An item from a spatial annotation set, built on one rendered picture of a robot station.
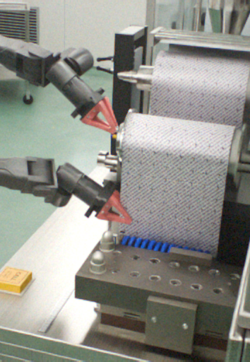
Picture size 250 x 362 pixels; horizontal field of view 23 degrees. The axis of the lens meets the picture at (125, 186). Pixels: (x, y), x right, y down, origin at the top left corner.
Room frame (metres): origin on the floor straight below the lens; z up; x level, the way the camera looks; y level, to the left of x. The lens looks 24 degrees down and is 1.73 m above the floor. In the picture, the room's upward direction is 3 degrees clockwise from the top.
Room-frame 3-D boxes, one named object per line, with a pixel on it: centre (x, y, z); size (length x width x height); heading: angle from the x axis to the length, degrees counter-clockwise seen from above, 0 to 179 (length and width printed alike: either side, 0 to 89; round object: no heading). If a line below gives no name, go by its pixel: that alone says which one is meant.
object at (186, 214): (1.24, -0.10, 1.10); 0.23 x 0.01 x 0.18; 75
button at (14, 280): (1.24, 0.26, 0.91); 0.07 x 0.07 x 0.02; 75
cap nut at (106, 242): (1.21, 0.04, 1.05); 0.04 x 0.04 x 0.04
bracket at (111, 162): (1.38, 0.02, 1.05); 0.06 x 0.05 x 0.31; 75
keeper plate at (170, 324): (1.02, -0.11, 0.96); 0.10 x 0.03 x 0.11; 75
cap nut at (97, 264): (1.11, 0.05, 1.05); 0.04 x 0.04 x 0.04
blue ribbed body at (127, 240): (1.22, -0.10, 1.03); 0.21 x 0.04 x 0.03; 75
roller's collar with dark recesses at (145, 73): (1.58, -0.05, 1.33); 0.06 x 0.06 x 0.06; 75
